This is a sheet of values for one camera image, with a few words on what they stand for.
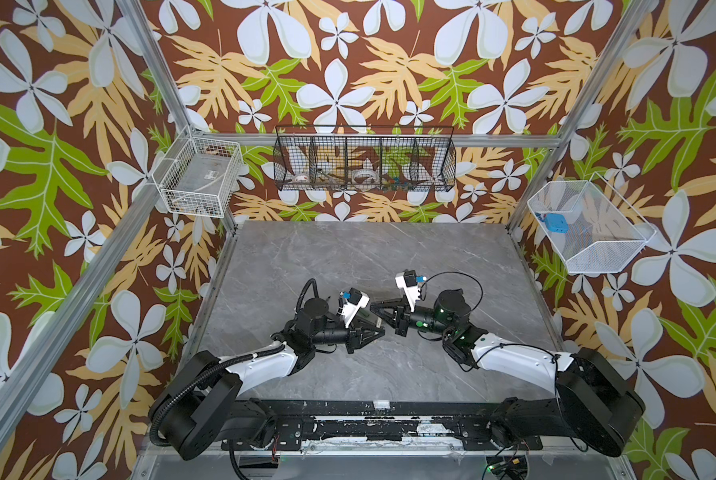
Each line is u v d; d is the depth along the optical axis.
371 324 0.73
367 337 0.73
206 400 0.43
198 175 0.86
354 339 0.69
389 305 0.70
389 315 0.72
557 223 0.86
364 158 0.98
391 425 0.77
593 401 0.42
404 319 0.66
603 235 0.78
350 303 0.70
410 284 0.67
